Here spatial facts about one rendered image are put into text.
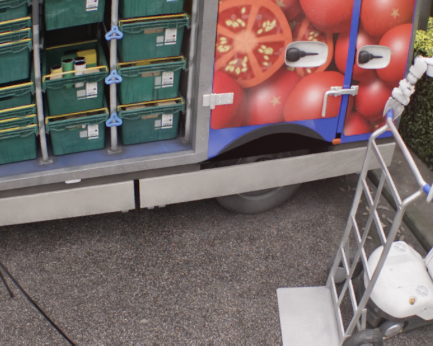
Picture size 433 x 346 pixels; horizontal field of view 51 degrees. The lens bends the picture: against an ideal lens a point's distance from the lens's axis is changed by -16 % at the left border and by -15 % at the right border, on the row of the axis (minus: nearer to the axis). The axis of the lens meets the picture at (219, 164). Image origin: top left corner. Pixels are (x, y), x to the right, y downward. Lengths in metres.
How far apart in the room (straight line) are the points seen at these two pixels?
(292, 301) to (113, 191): 1.25
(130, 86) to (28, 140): 0.70
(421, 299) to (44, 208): 2.31
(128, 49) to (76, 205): 0.98
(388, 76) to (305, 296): 1.54
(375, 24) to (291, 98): 0.77
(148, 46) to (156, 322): 1.55
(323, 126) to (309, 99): 0.26
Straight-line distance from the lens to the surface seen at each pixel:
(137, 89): 2.94
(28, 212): 3.12
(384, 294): 2.83
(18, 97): 2.87
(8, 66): 2.79
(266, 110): 3.06
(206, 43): 2.74
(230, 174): 3.22
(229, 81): 2.87
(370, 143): 2.56
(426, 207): 4.04
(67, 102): 2.90
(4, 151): 3.06
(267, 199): 3.64
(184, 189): 3.18
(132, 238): 3.43
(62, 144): 3.04
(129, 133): 3.07
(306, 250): 3.45
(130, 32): 2.76
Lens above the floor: 2.33
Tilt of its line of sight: 35 degrees down
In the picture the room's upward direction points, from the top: 4 degrees clockwise
